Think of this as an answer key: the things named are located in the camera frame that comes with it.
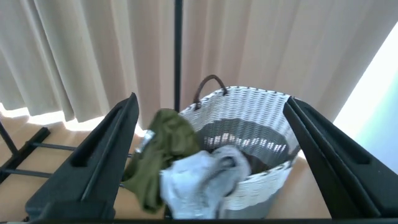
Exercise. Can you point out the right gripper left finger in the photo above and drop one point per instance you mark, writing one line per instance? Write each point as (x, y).
(62, 194)

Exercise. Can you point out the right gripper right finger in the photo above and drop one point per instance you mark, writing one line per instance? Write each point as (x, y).
(357, 193)

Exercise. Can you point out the green garment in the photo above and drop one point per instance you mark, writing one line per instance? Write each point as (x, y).
(171, 137)

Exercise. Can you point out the white laundry basket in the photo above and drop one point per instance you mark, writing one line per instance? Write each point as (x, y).
(245, 105)

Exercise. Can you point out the black clothes rack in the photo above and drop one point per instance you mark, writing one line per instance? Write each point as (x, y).
(178, 46)

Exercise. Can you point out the pale grey shirt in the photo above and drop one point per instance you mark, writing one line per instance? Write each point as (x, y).
(192, 180)

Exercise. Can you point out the beige curtain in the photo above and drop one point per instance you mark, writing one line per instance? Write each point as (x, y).
(77, 46)

